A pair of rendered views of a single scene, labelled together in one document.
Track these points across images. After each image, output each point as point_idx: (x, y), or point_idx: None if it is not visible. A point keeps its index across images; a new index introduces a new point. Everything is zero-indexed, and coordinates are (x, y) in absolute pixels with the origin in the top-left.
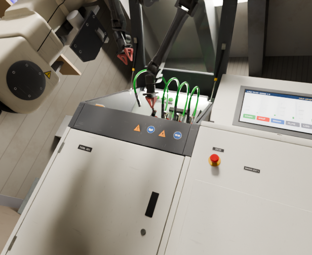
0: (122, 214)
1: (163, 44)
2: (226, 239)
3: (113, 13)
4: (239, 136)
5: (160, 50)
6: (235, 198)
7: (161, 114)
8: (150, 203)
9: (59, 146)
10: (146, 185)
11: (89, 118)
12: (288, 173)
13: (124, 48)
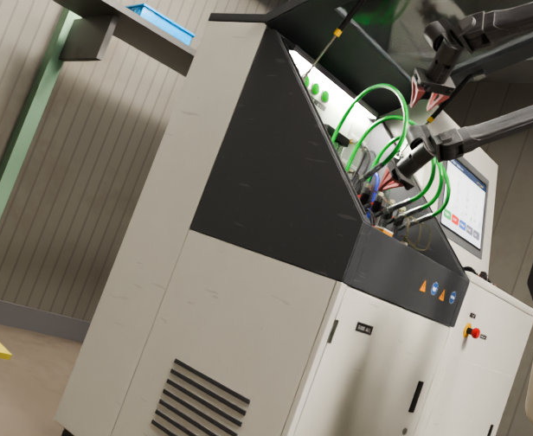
0: (390, 419)
1: (501, 133)
2: (452, 413)
3: (502, 33)
4: (488, 297)
5: (488, 137)
6: (467, 370)
7: (390, 209)
8: (415, 396)
9: (329, 330)
10: (415, 374)
11: (375, 265)
12: (497, 336)
13: (449, 95)
